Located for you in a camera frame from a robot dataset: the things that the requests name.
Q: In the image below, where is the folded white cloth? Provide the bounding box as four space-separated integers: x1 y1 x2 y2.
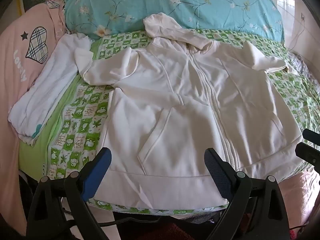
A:
7 33 93 147

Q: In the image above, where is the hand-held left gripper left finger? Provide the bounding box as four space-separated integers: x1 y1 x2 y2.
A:
26 147 112 240

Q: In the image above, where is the pink heart print blanket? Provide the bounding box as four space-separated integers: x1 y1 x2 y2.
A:
0 1 67 230

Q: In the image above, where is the grey patterned cloth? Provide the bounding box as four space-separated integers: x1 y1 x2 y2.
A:
287 51 318 90

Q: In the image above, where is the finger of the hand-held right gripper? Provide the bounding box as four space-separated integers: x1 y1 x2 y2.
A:
294 142 320 173
302 128 320 146

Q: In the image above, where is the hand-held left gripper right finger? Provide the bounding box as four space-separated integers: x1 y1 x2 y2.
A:
204 148 291 240

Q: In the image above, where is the green checked bed sheet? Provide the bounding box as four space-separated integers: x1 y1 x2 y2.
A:
19 28 320 216

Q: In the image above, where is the white wall cable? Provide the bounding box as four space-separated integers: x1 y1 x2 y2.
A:
287 12 307 51

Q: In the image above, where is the white zip hoodie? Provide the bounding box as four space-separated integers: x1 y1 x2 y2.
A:
74 12 304 211

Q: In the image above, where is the blue floral quilt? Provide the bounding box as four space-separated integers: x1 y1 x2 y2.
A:
64 0 285 43

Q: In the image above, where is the dark red mat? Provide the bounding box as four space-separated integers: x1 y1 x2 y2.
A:
139 220 197 240

